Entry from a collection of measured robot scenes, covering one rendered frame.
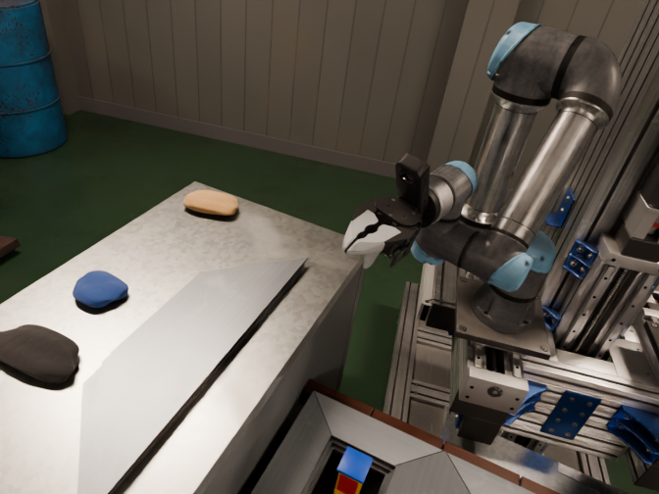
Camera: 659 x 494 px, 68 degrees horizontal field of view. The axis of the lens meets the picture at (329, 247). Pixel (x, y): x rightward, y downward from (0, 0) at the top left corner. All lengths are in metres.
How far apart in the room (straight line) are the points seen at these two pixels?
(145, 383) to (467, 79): 3.08
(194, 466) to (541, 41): 0.96
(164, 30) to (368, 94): 1.67
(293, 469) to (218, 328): 0.34
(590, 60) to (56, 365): 1.11
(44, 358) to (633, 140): 1.28
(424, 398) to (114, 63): 3.68
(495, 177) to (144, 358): 0.81
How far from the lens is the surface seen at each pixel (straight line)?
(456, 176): 0.88
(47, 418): 1.02
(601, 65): 1.02
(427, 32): 3.74
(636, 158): 1.28
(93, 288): 1.19
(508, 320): 1.24
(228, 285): 1.16
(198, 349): 1.03
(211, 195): 1.46
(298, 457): 1.15
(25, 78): 4.06
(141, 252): 1.32
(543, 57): 1.03
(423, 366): 2.25
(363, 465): 1.11
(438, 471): 1.20
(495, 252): 0.89
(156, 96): 4.55
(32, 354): 1.09
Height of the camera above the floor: 1.84
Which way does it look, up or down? 36 degrees down
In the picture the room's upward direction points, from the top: 9 degrees clockwise
